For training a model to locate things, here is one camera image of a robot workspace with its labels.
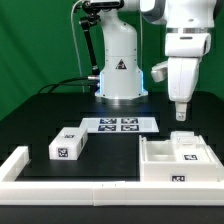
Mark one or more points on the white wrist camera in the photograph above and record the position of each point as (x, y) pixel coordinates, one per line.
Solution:
(159, 71)

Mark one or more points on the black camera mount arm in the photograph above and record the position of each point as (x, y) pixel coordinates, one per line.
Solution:
(92, 8)

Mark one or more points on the white fiducial marker base plate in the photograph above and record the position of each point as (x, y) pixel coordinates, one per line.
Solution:
(120, 125)

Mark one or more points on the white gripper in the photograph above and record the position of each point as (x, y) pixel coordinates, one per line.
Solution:
(182, 79)

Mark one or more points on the white cabinet body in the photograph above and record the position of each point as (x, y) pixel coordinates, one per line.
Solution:
(157, 163)

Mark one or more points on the small white cabinet top box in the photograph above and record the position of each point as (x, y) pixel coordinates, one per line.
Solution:
(68, 144)

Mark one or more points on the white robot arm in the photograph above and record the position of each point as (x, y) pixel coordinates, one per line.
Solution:
(187, 40)

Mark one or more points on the white U-shaped boundary frame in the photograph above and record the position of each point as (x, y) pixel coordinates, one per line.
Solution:
(13, 192)

